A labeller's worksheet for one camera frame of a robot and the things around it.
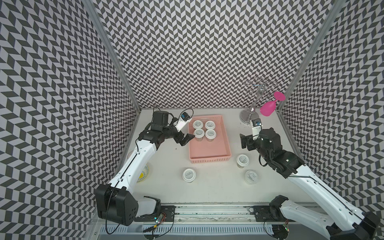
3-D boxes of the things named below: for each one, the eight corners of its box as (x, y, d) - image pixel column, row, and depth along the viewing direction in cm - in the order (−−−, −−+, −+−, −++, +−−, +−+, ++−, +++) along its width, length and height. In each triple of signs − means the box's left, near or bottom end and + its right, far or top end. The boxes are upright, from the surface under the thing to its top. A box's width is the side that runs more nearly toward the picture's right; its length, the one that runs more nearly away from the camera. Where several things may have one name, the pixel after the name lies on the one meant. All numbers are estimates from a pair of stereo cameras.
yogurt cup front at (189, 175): (183, 184, 83) (182, 180, 78) (184, 173, 87) (183, 168, 82) (195, 184, 83) (195, 180, 78) (195, 173, 87) (195, 168, 82)
